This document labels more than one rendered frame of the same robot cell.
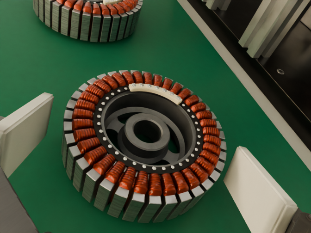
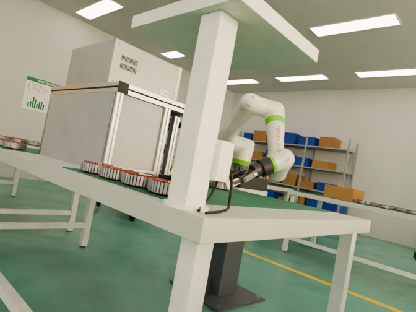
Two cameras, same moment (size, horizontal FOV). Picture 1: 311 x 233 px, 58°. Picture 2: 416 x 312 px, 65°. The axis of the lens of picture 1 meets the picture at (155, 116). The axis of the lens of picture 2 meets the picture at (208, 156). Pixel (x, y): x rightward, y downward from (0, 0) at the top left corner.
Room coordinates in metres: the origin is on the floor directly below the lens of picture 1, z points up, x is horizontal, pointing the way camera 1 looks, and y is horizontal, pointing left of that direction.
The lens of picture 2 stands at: (0.40, 1.55, 0.84)
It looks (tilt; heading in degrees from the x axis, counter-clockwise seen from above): 2 degrees up; 263
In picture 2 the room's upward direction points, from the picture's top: 10 degrees clockwise
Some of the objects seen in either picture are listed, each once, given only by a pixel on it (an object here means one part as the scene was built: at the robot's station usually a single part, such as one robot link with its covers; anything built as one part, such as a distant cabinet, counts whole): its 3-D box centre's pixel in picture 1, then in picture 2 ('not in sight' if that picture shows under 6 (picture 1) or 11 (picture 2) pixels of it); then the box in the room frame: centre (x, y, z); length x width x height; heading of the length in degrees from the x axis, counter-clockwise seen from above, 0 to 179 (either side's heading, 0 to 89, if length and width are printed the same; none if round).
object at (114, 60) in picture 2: not in sight; (123, 77); (0.69, -0.18, 1.22); 0.44 x 0.39 x 0.20; 130
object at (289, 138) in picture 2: not in sight; (291, 139); (-2.60, -6.50, 1.92); 0.42 x 0.42 x 0.28; 41
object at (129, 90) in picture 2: not in sight; (120, 101); (0.68, -0.17, 1.09); 0.68 x 0.44 x 0.05; 130
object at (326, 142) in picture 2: not in sight; (330, 143); (-3.26, -5.73, 1.90); 0.40 x 0.36 x 0.24; 41
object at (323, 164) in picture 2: not in sight; (324, 165); (-3.23, -5.77, 1.37); 0.42 x 0.40 x 0.18; 130
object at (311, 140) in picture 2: not in sight; (310, 142); (-2.94, -6.09, 1.89); 0.42 x 0.42 x 0.21; 38
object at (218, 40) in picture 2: not in sight; (210, 116); (0.30, 0.69, 0.98); 0.37 x 0.35 x 0.46; 130
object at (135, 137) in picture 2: not in sight; (137, 138); (0.54, 0.13, 0.91); 0.28 x 0.03 x 0.32; 40
